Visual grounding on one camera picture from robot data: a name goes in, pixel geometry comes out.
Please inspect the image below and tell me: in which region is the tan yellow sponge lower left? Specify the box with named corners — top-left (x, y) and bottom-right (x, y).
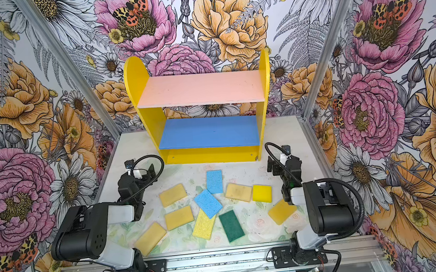
top-left (134, 222), bottom-right (167, 256)

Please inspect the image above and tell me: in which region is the tan yellow sponge upper left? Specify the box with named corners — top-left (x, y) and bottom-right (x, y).
top-left (159, 184), bottom-right (187, 208)

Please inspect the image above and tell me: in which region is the tan yellow sponge middle left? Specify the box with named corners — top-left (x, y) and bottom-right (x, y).
top-left (164, 206), bottom-right (194, 231)

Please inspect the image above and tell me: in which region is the yellow shelf with coloured boards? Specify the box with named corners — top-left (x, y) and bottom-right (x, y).
top-left (123, 50), bottom-right (270, 164)

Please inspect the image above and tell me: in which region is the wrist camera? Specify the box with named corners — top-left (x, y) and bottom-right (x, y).
top-left (124, 159), bottom-right (143, 180)
top-left (279, 145), bottom-right (292, 165)

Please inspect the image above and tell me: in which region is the bright yellow square sponge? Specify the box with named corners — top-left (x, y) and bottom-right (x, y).
top-left (252, 185), bottom-right (273, 203)

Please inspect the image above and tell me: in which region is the speckled yellow sponge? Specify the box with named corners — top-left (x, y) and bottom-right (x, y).
top-left (192, 210), bottom-right (216, 240)

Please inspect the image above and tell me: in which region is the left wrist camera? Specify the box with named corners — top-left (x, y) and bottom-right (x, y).
top-left (124, 159), bottom-right (143, 180)

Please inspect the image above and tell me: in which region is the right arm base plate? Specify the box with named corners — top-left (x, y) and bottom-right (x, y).
top-left (271, 246), bottom-right (328, 269)

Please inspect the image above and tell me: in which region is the aluminium frame post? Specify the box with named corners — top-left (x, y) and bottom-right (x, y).
top-left (15, 0), bottom-right (121, 140)
top-left (303, 0), bottom-right (353, 121)

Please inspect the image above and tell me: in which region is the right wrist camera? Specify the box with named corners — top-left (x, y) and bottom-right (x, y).
top-left (279, 145), bottom-right (292, 165)

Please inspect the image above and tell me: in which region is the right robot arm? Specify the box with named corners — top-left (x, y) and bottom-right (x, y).
top-left (267, 154), bottom-right (365, 268)

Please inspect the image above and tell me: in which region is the left aluminium frame post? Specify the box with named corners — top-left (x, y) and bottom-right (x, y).
top-left (15, 0), bottom-right (121, 140)

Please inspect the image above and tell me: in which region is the yellow sponge far right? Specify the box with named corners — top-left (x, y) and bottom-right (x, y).
top-left (268, 199), bottom-right (297, 225)

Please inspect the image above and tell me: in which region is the tan sponge right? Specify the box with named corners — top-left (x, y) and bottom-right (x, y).
top-left (225, 183), bottom-right (253, 202)

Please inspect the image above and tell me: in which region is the light blue sponge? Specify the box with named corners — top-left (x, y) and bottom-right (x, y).
top-left (206, 170), bottom-right (223, 194)

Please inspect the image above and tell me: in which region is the green scouring sponge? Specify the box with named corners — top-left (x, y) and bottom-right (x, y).
top-left (219, 210), bottom-right (245, 243)

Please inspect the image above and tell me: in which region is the tan yellow sponge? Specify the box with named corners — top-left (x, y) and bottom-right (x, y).
top-left (134, 222), bottom-right (167, 256)
top-left (159, 184), bottom-right (187, 208)
top-left (164, 206), bottom-right (194, 231)

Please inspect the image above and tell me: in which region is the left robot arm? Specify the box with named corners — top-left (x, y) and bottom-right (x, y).
top-left (50, 165), bottom-right (156, 272)

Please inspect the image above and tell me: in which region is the right aluminium frame post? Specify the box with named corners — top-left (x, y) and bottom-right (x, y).
top-left (303, 0), bottom-right (353, 121)

